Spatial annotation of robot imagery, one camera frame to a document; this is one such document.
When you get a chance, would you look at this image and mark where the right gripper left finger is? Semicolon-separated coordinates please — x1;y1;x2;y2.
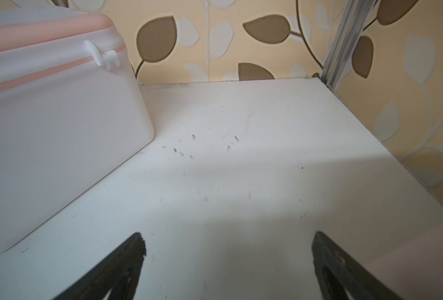
55;232;146;300

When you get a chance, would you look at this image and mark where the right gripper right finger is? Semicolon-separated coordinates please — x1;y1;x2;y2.
312;231;400;300

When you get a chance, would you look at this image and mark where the white box pink trim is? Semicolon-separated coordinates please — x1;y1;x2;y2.
0;6;154;253

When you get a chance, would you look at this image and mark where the pink first aid box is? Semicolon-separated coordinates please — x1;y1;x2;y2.
367;223;443;300

